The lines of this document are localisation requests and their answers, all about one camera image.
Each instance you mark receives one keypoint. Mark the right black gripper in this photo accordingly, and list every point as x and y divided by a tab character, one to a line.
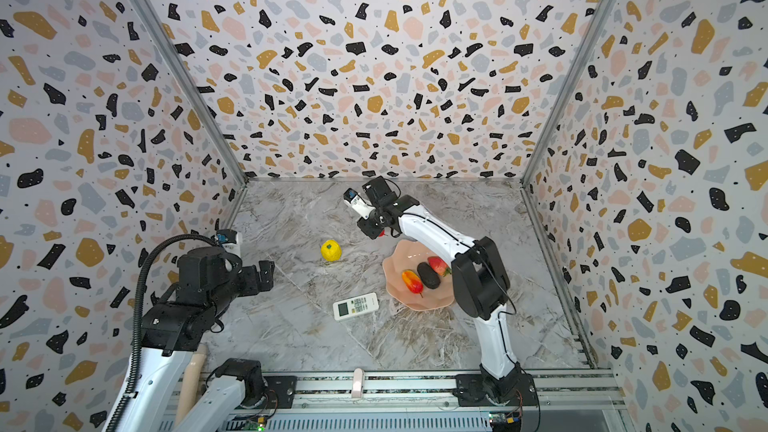
372	222

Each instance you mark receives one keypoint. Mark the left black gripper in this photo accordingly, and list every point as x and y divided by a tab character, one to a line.
254	283

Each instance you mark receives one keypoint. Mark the yellow fake lemon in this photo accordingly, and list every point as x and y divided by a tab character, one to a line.
331	251

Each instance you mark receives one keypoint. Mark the red fake strawberry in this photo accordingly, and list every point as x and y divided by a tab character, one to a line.
439	266

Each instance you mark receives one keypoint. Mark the dark green fake avocado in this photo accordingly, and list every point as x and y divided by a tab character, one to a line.
428	276

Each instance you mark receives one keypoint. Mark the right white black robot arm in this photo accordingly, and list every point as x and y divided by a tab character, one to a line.
479	279

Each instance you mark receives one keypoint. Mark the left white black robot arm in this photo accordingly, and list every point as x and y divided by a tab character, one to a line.
166	337

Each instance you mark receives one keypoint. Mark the pink scalloped fruit bowl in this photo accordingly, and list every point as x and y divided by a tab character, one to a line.
407	255

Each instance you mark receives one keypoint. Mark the white remote control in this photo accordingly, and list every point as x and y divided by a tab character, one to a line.
355	307

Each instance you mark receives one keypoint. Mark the small white clip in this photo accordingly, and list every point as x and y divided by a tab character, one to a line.
357	384

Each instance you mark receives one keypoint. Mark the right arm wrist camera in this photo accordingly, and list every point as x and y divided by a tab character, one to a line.
354	201

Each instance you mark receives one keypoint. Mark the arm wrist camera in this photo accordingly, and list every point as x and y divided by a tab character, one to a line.
354	201
227	238

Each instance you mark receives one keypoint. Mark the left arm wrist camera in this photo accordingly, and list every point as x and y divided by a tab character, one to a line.
227	238

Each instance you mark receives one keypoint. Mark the wooden stick handle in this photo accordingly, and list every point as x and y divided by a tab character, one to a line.
190	383

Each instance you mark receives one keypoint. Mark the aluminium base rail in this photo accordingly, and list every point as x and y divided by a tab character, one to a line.
552	400

